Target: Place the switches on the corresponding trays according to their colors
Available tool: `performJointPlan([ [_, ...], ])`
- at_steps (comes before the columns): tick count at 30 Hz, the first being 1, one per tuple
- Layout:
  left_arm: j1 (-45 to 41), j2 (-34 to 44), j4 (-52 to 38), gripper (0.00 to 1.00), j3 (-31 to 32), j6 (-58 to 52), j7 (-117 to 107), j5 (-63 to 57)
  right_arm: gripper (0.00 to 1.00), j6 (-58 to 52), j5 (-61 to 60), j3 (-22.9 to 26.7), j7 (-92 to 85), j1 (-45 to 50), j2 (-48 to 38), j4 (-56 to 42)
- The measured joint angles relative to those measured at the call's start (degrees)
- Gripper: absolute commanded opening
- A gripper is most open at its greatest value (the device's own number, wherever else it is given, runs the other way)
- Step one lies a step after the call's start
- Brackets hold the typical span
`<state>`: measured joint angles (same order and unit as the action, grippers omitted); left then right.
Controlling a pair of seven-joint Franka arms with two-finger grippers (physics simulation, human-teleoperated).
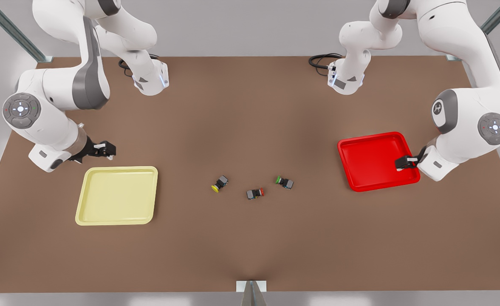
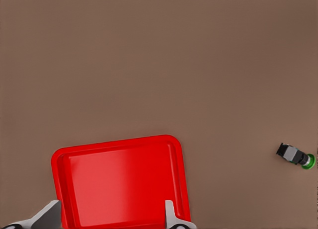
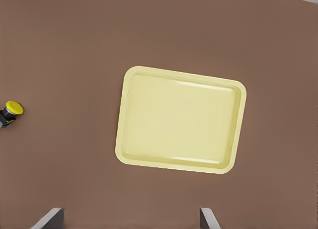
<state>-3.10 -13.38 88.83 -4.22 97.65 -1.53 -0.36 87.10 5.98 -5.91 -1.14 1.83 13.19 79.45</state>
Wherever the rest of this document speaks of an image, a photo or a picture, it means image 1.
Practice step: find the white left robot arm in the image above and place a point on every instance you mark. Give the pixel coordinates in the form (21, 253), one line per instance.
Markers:
(466, 102)

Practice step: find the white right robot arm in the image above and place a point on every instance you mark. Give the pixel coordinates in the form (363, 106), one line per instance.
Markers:
(63, 85)

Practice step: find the red tray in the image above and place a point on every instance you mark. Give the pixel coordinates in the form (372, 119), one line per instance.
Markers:
(375, 161)

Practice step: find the pale yellow tray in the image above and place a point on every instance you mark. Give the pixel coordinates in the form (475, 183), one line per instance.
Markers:
(117, 195)

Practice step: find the green push-button switch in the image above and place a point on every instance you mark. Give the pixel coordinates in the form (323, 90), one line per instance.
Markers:
(284, 182)

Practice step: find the yellow push-button switch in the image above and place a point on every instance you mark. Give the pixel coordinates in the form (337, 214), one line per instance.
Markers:
(219, 183)

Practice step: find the silver frame post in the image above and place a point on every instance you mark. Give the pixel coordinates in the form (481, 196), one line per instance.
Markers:
(251, 293)
(487, 23)
(14, 30)

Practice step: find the red push-button switch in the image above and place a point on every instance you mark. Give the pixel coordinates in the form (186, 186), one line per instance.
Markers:
(255, 194)

